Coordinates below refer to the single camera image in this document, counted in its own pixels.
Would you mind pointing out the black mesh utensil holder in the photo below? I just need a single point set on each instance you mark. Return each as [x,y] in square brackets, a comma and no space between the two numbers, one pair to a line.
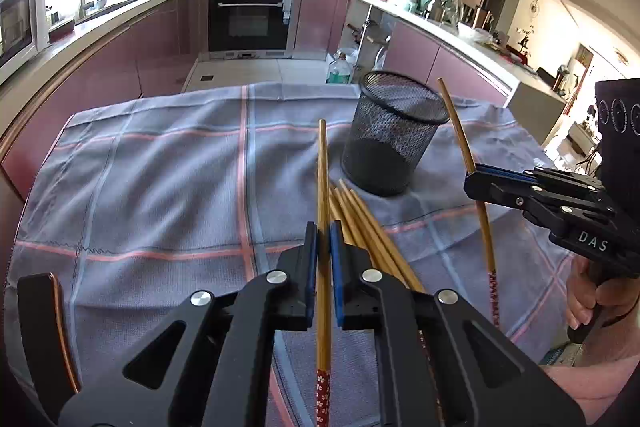
[395,120]

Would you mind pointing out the plastic oil bottle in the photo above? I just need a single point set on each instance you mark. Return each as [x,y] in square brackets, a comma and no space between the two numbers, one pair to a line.
[339,71]

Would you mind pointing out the teal covered appliance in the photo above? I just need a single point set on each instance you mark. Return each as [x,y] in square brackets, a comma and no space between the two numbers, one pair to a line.
[442,11]

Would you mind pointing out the right hand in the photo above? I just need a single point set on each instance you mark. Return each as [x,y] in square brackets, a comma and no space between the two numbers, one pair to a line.
[603,316]

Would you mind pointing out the grey plaid tablecloth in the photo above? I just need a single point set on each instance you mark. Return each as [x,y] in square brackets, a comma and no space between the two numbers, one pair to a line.
[137,204]

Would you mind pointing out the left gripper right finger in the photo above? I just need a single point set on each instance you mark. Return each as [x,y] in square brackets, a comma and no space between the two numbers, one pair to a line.
[439,361]

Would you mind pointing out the bamboo chopstick red end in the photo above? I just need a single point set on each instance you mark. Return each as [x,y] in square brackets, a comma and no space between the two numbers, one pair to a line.
[323,284]

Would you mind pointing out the black smartphone orange edge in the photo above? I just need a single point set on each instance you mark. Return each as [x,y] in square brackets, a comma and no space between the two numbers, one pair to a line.
[43,333]

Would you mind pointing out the white microwave oven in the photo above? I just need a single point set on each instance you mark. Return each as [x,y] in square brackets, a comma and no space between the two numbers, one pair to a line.
[24,34]

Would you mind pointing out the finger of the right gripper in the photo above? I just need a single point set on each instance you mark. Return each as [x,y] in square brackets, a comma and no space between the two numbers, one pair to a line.
[503,187]

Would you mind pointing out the black built-in oven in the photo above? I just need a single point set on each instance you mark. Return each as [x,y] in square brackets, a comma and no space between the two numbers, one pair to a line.
[251,28]

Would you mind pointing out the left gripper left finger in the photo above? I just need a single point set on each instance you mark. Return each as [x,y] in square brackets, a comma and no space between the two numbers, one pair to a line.
[208,363]

